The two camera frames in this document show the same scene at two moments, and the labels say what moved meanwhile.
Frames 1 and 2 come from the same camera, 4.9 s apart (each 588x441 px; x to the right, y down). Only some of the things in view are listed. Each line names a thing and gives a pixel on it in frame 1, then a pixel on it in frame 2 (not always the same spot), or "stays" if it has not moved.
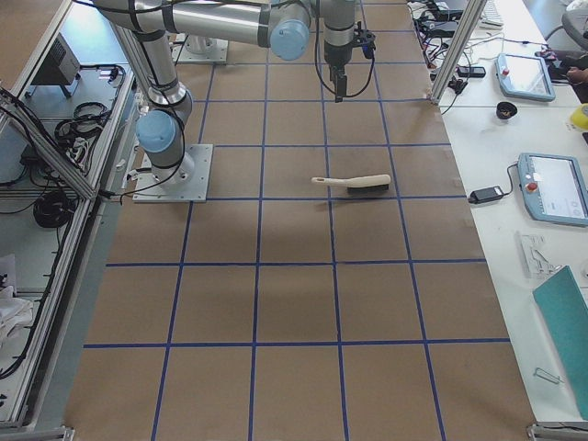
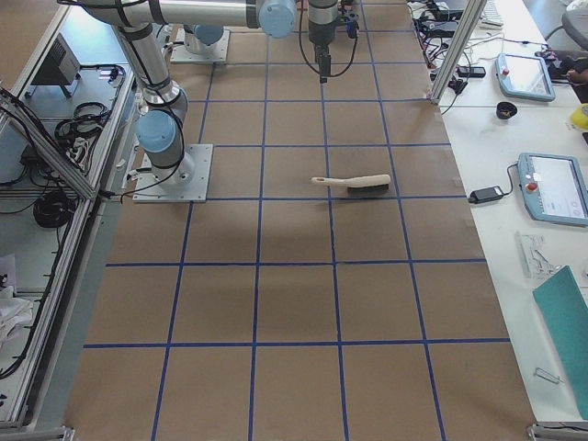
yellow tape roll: x=579 y=118 stays
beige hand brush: x=363 y=184 stays
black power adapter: x=485 y=195 stays
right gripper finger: x=338 y=73 → x=321 y=51
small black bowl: x=505 y=110 stays
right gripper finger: x=342 y=84 → x=324 y=68
